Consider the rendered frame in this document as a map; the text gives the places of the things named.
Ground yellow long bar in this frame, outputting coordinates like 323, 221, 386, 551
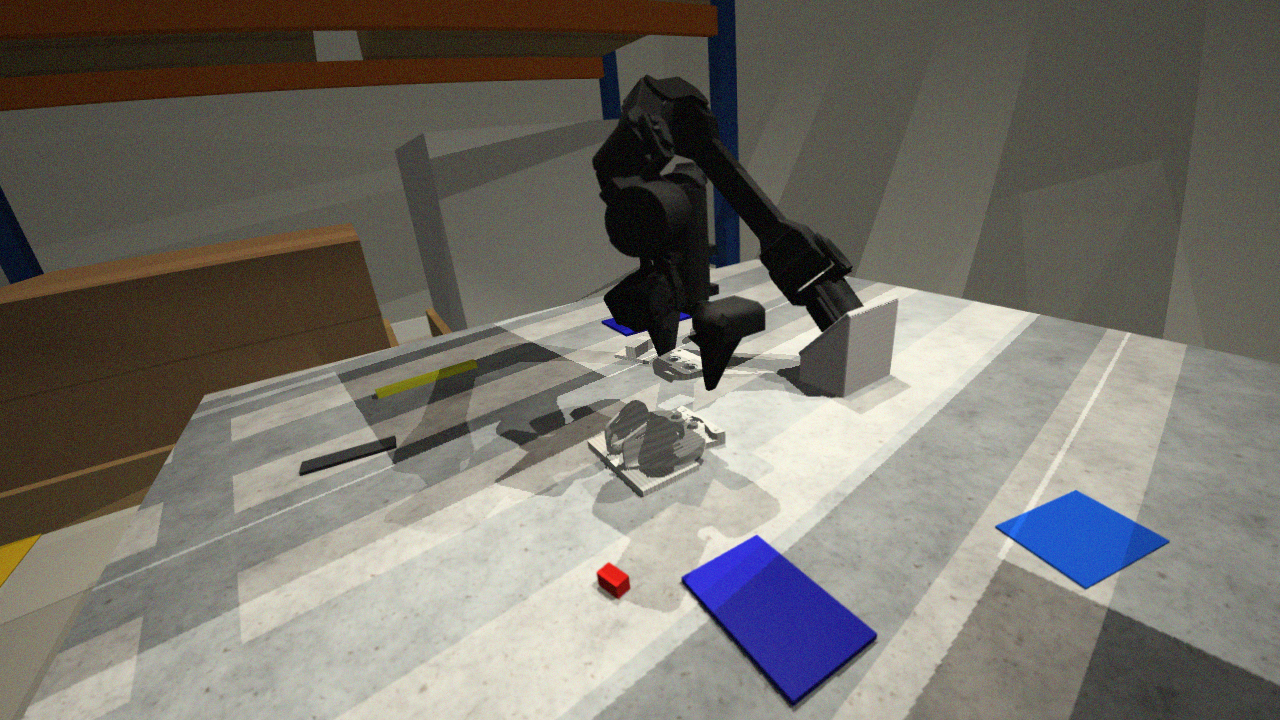
376, 359, 477, 398

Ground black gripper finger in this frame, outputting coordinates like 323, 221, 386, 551
689, 334, 742, 391
646, 310, 681, 357

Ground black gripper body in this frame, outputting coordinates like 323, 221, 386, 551
649, 234, 765, 345

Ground dark grey flat bar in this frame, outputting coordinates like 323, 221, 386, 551
300, 436, 396, 477

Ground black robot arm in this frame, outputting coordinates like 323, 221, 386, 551
593, 76, 864, 332

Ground small red block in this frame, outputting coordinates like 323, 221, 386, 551
596, 562, 630, 600

